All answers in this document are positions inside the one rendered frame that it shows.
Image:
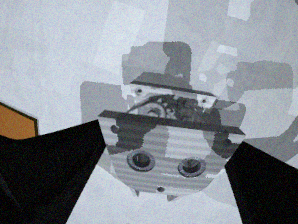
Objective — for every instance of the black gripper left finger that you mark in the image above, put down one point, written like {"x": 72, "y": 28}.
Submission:
{"x": 44, "y": 175}

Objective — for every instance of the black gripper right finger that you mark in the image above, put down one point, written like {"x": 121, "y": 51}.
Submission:
{"x": 266, "y": 190}

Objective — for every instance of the orange rectangular plate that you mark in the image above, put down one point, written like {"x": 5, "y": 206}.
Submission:
{"x": 15, "y": 124}

